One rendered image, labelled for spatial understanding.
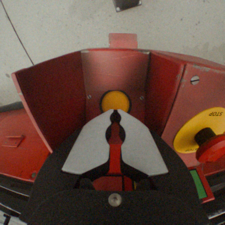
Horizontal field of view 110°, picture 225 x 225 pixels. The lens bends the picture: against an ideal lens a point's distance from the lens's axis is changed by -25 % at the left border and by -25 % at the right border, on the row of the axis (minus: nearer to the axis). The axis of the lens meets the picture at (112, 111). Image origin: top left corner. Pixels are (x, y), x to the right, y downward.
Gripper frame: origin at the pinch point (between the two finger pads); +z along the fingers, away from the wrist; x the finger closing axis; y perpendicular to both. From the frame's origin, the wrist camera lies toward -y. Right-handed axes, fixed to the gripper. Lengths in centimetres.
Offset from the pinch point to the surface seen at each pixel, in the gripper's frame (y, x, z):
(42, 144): 28.7, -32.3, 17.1
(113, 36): -17, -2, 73
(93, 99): 0.3, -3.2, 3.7
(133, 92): -0.7, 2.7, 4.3
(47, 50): -11, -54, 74
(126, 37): -17, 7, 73
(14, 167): 31, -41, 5
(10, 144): 32, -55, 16
